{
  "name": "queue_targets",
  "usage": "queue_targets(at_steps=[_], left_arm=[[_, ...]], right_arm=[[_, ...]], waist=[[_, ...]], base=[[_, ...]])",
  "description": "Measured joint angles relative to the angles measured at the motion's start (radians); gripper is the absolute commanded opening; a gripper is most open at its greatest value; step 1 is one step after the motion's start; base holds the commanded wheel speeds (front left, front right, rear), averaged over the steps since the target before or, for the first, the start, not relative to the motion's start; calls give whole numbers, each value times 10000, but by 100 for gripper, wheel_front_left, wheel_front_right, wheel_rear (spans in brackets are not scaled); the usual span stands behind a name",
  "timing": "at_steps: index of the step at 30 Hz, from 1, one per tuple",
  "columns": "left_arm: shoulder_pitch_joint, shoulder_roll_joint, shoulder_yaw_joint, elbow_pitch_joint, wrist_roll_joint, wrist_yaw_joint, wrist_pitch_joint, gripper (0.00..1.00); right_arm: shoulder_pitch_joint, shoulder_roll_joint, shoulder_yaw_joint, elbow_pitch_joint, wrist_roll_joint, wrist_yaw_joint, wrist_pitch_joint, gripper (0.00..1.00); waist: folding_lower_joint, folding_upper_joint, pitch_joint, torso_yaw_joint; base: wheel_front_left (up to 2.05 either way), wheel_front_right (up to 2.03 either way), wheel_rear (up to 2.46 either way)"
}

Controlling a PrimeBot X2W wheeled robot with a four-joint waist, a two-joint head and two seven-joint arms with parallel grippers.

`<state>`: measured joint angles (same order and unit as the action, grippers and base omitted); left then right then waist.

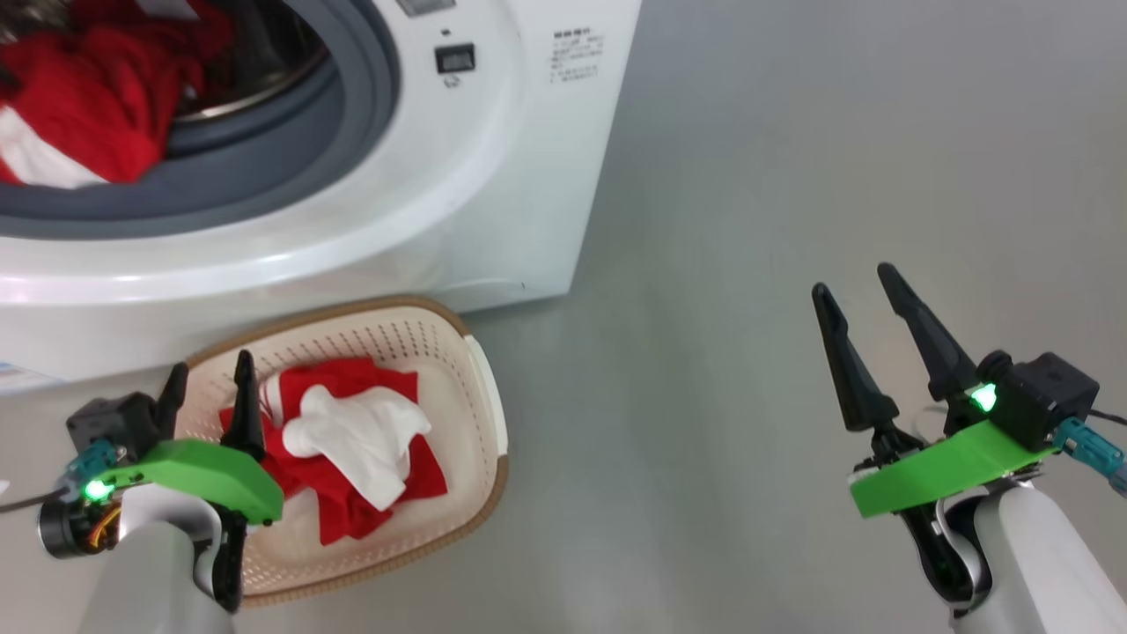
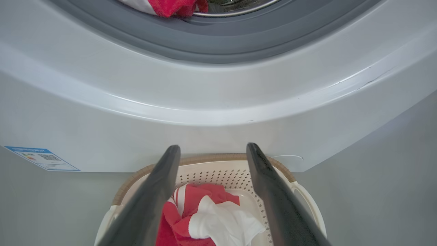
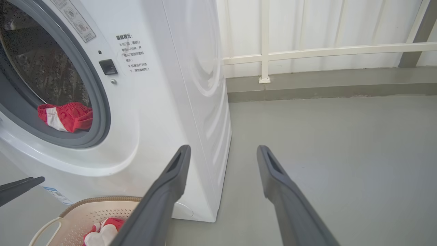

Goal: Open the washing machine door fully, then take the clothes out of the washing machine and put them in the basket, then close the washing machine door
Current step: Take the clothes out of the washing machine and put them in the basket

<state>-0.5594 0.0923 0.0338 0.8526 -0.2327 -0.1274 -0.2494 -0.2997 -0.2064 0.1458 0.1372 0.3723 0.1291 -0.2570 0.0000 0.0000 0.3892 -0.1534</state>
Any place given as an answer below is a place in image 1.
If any teal left camera connector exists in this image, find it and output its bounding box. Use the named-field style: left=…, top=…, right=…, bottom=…
left=57, top=440, right=124, bottom=494

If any black left camera cable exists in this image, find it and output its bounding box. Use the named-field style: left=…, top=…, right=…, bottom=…
left=0, top=493, right=67, bottom=517

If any blue energy label sticker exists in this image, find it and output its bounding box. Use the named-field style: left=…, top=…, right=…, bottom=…
left=0, top=359, right=67, bottom=394

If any cream laundry basket brown rim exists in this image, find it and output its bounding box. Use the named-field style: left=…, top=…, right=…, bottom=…
left=180, top=295, right=510, bottom=608

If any teal camera connector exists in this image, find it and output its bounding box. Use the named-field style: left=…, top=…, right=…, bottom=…
left=57, top=440, right=124, bottom=494
left=1057, top=417, right=1127, bottom=494

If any printed text label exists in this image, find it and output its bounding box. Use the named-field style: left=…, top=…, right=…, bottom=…
left=549, top=31, right=608, bottom=85

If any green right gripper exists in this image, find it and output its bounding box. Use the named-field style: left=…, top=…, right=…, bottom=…
left=811, top=262, right=1059, bottom=520

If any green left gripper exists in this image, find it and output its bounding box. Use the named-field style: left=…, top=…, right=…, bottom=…
left=86, top=349, right=285, bottom=527

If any plain red garment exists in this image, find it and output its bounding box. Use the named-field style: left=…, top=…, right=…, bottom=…
left=218, top=357, right=450, bottom=547

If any red garment with white stripes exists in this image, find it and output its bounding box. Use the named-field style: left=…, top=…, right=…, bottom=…
left=0, top=0, right=234, bottom=190

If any white front-load washing machine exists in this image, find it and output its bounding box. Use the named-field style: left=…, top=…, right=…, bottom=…
left=0, top=0, right=644, bottom=397

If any teal right camera connector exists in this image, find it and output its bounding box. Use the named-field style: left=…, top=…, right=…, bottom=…
left=1057, top=417, right=1127, bottom=494

